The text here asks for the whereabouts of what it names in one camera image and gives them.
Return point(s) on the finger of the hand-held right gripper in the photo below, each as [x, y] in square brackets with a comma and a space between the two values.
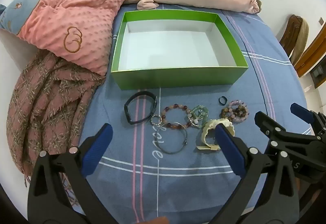
[267, 122]
[301, 111]

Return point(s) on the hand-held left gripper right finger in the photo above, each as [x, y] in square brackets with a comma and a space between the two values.
[230, 147]

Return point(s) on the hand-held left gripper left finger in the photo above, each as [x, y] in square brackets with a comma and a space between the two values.
[98, 147]

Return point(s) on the cream wrist watch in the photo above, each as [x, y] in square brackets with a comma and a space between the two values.
[206, 132]

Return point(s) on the black watch band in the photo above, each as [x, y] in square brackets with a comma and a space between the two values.
[126, 111]

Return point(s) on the green cardboard box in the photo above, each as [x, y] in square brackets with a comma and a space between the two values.
[142, 78]

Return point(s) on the silver bangle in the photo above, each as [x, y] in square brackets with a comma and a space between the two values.
[186, 142]

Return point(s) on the wooden cabinet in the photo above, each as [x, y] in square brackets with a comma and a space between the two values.
[313, 55]

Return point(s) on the blue plaid bed sheet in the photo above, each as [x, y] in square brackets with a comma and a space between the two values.
[178, 188]

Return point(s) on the brown pink knit scarf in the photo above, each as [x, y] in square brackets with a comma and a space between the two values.
[43, 101]

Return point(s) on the wooden chair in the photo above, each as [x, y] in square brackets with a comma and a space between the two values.
[289, 35]

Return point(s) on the pink dotted plush blanket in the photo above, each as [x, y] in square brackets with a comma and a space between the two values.
[84, 9]

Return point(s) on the wall switch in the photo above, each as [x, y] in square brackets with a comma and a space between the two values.
[321, 20]

